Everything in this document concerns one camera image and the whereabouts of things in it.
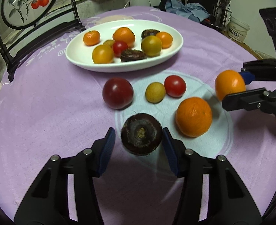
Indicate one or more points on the white plastic bucket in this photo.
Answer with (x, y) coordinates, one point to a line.
(237, 30)

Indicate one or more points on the small mandarin front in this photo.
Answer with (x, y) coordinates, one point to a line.
(126, 35)

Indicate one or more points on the blue clothes pile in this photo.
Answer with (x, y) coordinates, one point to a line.
(193, 11)

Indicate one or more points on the dark water chestnut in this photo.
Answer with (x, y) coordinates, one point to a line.
(129, 55)
(141, 134)

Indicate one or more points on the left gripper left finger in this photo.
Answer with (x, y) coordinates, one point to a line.
(46, 201)

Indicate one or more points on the small yellow green longan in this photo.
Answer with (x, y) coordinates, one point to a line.
(155, 92)

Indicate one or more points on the yellow green citrus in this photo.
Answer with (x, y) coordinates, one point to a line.
(151, 46)

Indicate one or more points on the dark red tomato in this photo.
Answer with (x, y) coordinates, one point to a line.
(117, 93)

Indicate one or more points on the dark water chestnut hidden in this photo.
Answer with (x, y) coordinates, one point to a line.
(149, 32)

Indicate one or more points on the white oval plate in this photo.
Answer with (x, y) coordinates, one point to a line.
(81, 55)

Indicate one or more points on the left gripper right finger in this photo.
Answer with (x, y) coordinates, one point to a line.
(212, 191)

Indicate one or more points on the red cherry tomato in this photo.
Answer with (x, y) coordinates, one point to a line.
(119, 47)
(175, 86)

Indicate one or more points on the dark water chestnut front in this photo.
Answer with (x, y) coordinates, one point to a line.
(141, 134)

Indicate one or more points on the smooth orange kumquat top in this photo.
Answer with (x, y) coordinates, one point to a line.
(103, 54)

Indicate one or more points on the small mandarin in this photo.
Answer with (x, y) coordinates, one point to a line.
(91, 38)
(165, 38)
(126, 35)

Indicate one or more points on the large textured mandarin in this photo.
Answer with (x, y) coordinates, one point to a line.
(193, 117)

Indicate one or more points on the purple tablecloth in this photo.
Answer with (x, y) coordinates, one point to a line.
(54, 107)

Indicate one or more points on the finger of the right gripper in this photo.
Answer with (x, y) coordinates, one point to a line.
(259, 70)
(249, 100)

